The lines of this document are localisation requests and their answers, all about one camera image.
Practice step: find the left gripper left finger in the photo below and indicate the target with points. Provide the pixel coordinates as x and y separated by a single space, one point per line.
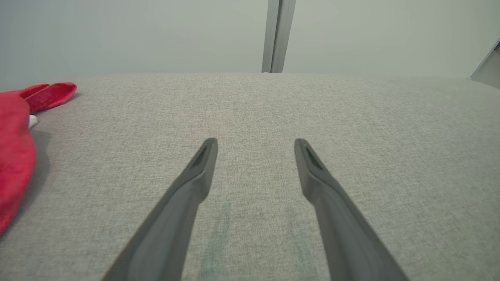
175 218

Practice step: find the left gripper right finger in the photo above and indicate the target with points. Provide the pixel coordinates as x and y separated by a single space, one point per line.
343 226

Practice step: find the red and white shirt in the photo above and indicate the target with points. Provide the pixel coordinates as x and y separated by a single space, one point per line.
15 148

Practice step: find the grey metal partition post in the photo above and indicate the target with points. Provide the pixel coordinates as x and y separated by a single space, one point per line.
269 35
285 35

